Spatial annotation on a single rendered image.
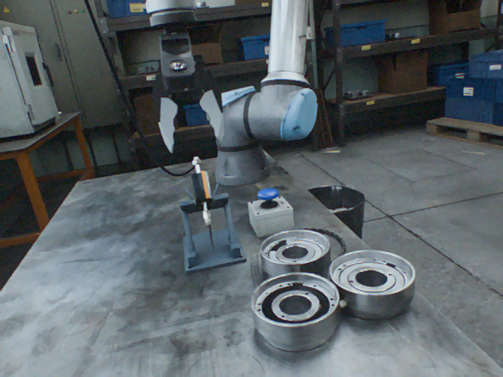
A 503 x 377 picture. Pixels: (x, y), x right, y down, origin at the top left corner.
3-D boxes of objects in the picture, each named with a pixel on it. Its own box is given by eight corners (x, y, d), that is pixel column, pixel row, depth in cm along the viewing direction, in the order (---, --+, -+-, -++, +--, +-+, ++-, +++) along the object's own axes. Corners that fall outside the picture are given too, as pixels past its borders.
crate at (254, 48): (284, 54, 425) (282, 33, 418) (296, 54, 390) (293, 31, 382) (237, 61, 417) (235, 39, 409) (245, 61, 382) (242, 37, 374)
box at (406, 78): (433, 89, 429) (435, 47, 414) (389, 96, 421) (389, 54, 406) (410, 86, 469) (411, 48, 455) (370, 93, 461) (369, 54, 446)
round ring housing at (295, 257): (346, 274, 57) (344, 249, 56) (281, 298, 54) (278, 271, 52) (308, 245, 67) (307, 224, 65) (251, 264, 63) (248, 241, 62)
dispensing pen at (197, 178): (204, 251, 62) (186, 154, 67) (205, 254, 67) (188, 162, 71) (218, 248, 63) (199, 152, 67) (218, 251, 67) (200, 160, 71)
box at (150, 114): (186, 129, 389) (179, 90, 376) (135, 138, 377) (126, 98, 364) (181, 123, 425) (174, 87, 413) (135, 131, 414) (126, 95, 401)
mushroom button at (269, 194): (284, 217, 73) (281, 191, 71) (263, 221, 72) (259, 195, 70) (278, 209, 76) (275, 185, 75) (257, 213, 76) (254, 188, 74)
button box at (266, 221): (295, 230, 72) (293, 206, 71) (258, 238, 71) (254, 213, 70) (283, 214, 80) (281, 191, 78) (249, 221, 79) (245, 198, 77)
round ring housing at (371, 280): (364, 266, 58) (364, 241, 57) (431, 296, 50) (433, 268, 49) (314, 297, 53) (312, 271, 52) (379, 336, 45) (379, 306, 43)
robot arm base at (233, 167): (212, 173, 113) (207, 140, 110) (263, 164, 115) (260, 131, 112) (219, 189, 99) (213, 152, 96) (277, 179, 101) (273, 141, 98)
